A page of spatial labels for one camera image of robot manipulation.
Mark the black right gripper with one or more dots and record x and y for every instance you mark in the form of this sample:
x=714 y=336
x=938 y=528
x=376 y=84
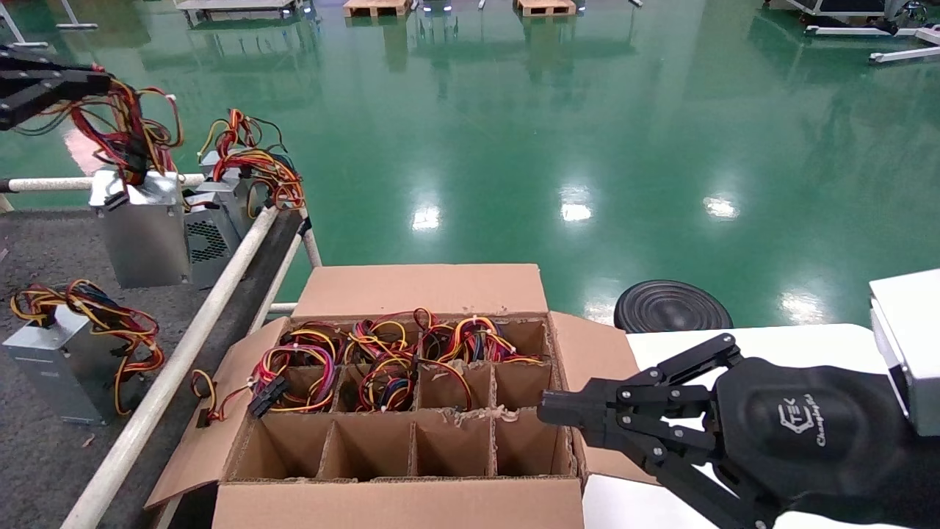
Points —
x=822 y=441

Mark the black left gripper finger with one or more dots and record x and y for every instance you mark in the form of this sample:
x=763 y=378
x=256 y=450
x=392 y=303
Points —
x=51 y=72
x=26 y=103

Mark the white robot base platform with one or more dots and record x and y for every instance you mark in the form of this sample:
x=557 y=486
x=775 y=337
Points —
x=793 y=342

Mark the cardboard box with dividers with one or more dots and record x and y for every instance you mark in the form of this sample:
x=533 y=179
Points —
x=418 y=290

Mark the black ribbed round disc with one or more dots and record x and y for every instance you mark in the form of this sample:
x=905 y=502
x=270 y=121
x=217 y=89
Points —
x=668 y=308

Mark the grey low table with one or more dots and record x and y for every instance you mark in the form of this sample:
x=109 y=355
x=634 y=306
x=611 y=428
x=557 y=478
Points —
x=235 y=6

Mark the wooden pallet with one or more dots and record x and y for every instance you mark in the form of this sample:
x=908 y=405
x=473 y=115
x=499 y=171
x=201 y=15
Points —
x=545 y=7
x=376 y=7

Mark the white table frame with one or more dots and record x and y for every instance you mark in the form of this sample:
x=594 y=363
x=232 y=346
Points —
x=73 y=26
x=903 y=55

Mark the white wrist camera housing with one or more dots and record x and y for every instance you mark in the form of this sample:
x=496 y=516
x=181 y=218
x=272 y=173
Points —
x=910 y=330

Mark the white pipe cart frame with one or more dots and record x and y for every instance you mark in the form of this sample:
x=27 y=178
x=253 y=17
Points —
x=220 y=294

